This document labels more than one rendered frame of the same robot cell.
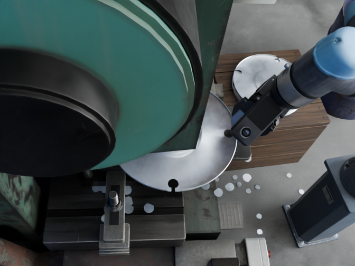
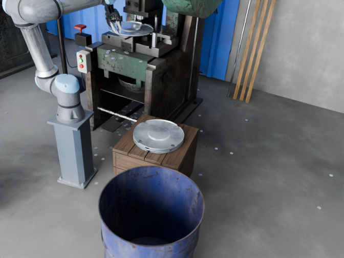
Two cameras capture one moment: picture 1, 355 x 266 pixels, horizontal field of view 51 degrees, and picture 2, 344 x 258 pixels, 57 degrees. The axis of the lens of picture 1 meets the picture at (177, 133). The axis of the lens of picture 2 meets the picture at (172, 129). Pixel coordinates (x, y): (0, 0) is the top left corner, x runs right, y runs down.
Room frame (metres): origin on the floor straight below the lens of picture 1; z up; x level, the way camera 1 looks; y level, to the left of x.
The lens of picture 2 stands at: (1.85, -1.52, 1.43)
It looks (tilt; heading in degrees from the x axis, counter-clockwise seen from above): 34 degrees down; 124
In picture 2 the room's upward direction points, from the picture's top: 5 degrees clockwise
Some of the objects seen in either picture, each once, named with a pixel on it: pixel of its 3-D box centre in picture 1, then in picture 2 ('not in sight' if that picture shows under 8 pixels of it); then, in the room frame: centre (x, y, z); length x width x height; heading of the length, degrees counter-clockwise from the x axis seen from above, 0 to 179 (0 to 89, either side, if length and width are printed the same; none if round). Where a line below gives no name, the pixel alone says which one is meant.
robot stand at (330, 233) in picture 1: (332, 203); (74, 148); (0.56, -0.61, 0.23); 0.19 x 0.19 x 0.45; 20
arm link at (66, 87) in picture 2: not in sight; (67, 89); (0.56, -0.61, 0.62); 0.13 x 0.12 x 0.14; 1
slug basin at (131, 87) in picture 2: not in sight; (140, 80); (0.41, 0.14, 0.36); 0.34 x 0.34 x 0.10
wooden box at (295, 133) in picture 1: (255, 111); (156, 160); (0.97, -0.33, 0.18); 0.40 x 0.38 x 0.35; 107
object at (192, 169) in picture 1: (173, 131); (130, 28); (0.43, 0.01, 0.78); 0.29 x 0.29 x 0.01
